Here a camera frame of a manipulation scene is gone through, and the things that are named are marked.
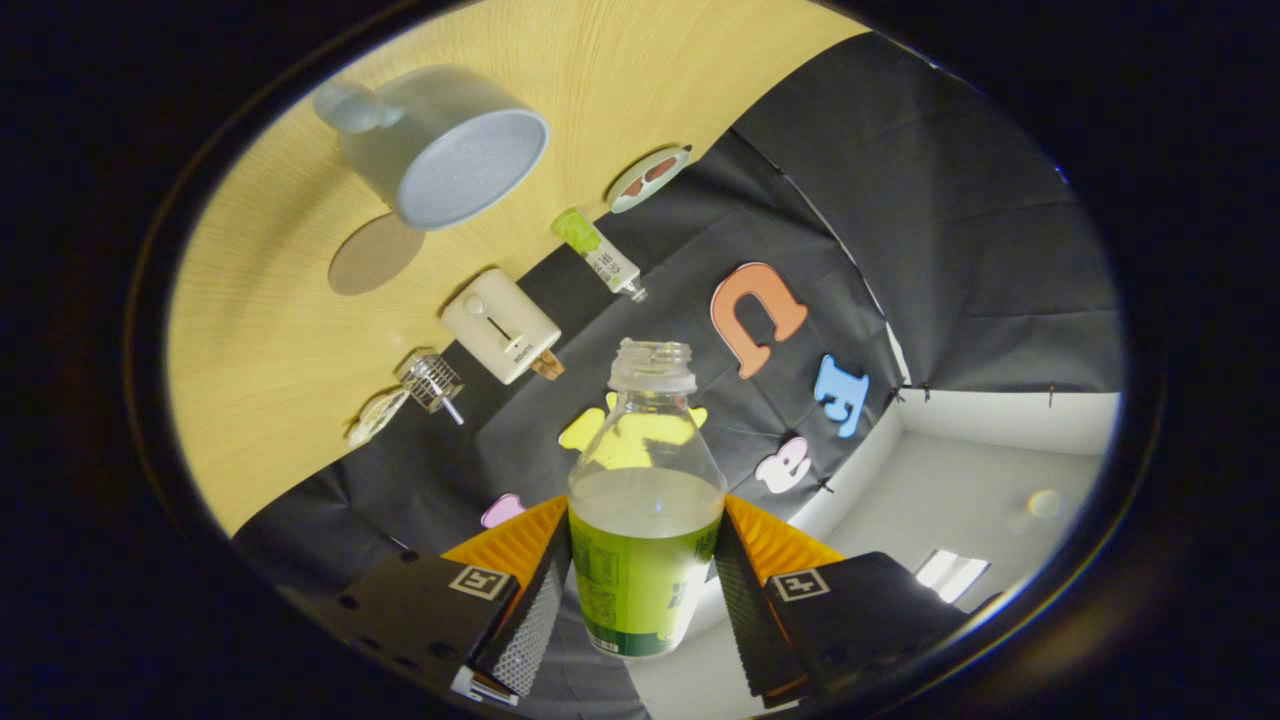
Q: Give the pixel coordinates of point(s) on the metal mesh holder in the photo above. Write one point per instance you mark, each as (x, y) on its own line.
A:
(430, 382)

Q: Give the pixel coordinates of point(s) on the white cup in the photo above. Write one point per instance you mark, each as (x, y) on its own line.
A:
(440, 130)

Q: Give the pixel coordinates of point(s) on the green label juice bottle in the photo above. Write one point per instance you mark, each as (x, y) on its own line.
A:
(635, 590)

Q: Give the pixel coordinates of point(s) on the slim white green drink bottle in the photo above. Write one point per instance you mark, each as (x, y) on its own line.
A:
(600, 258)

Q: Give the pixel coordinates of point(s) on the white toaster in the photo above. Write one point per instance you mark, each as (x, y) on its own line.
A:
(500, 325)

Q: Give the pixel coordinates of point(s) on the white divided tray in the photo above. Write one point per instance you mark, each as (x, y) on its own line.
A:
(372, 420)

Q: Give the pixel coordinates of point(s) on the spoon in holder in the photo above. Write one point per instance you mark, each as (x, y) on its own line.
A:
(453, 410)

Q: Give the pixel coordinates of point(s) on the brown round coaster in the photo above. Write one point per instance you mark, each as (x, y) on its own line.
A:
(370, 258)

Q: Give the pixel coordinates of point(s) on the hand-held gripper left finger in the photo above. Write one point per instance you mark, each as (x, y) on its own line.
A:
(535, 620)

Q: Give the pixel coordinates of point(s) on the ceiling light panel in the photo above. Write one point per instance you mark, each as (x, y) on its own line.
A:
(950, 575)

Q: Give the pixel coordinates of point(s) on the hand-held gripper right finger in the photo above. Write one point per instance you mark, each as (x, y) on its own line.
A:
(745, 620)

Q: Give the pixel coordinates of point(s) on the wooden table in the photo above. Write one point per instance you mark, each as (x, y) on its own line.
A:
(280, 400)

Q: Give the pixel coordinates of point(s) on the brown toast slice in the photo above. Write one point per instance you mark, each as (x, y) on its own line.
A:
(548, 365)

